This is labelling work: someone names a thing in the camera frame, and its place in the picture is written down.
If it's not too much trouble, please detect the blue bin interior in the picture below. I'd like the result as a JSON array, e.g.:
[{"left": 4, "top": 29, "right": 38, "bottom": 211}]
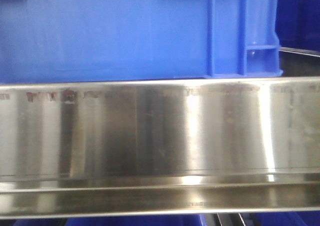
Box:
[{"left": 0, "top": 0, "right": 282, "bottom": 84}]

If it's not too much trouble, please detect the steel front shelf beam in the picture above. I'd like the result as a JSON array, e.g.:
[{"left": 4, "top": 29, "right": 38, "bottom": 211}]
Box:
[{"left": 0, "top": 77, "right": 320, "bottom": 219}]

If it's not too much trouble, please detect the lower shelf middle blue bin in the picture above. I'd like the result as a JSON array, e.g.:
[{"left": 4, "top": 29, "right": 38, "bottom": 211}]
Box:
[{"left": 13, "top": 214, "right": 207, "bottom": 226}]

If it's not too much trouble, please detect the shelf blue bin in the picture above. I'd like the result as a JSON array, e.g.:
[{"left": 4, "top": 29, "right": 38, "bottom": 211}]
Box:
[
  {"left": 252, "top": 211, "right": 320, "bottom": 226},
  {"left": 13, "top": 214, "right": 207, "bottom": 226}
]

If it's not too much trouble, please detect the dark blue bin right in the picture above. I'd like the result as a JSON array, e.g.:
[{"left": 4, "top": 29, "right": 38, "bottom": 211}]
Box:
[{"left": 276, "top": 0, "right": 320, "bottom": 51}]

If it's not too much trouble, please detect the lower shelf right blue bin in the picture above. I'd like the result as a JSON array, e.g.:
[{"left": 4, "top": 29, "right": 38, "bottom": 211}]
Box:
[{"left": 252, "top": 211, "right": 320, "bottom": 226}]

